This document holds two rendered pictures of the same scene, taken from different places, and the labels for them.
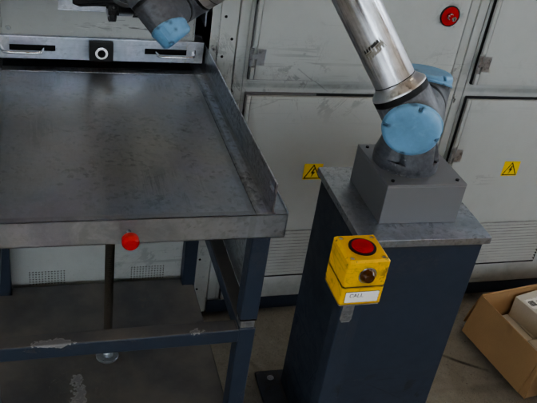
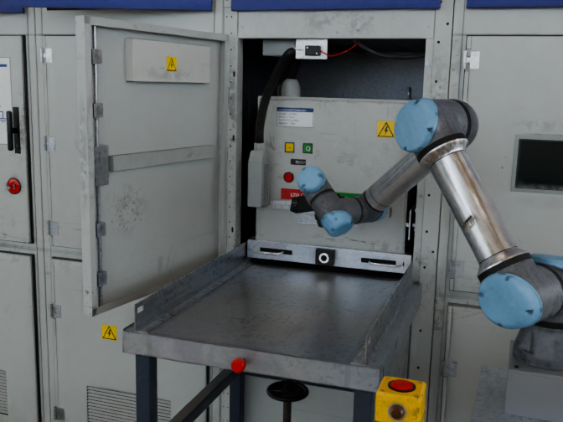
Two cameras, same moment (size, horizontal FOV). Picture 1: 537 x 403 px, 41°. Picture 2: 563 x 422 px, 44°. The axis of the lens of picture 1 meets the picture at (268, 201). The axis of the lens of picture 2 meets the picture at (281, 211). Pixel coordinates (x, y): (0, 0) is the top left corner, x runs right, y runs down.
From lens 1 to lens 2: 74 cm
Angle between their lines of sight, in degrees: 41
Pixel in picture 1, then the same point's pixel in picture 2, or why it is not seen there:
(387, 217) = (513, 406)
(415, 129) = (505, 299)
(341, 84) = not seen: hidden behind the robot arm
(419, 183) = (547, 373)
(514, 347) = not seen: outside the picture
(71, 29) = (305, 239)
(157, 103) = (346, 293)
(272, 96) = (473, 308)
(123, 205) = (248, 341)
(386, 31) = (480, 208)
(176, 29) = (336, 219)
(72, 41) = (304, 248)
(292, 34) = not seen: hidden behind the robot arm
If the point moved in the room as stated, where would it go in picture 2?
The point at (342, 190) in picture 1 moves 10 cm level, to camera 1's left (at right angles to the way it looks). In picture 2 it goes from (489, 384) to (450, 373)
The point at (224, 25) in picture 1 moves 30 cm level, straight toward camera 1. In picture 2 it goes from (426, 239) to (384, 259)
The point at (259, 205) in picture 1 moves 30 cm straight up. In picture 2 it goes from (358, 358) to (364, 223)
